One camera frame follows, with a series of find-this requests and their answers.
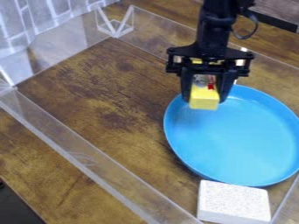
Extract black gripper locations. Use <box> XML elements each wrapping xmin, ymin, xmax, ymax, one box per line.
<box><xmin>165</xmin><ymin>13</ymin><xmax>254</xmax><ymax>102</ymax></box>

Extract yellow butter block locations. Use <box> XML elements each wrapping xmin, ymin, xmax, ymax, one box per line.
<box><xmin>188</xmin><ymin>73</ymin><xmax>221</xmax><ymax>111</ymax></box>

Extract blue round tray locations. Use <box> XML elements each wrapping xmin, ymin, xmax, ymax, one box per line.
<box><xmin>163</xmin><ymin>85</ymin><xmax>299</xmax><ymax>187</ymax></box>

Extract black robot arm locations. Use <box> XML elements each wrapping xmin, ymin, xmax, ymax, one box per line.
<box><xmin>165</xmin><ymin>0</ymin><xmax>258</xmax><ymax>103</ymax></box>

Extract white speckled sponge block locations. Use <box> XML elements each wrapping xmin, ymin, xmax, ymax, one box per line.
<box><xmin>196</xmin><ymin>180</ymin><xmax>271</xmax><ymax>224</ymax></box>

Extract dark wooden furniture edge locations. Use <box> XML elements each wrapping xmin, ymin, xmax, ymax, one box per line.
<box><xmin>252</xmin><ymin>10</ymin><xmax>299</xmax><ymax>33</ymax></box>

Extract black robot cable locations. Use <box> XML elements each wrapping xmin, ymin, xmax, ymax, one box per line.
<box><xmin>228</xmin><ymin>8</ymin><xmax>259</xmax><ymax>40</ymax></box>

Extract clear acrylic enclosure wall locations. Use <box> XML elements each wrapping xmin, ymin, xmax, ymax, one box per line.
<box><xmin>0</xmin><ymin>0</ymin><xmax>299</xmax><ymax>224</ymax></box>

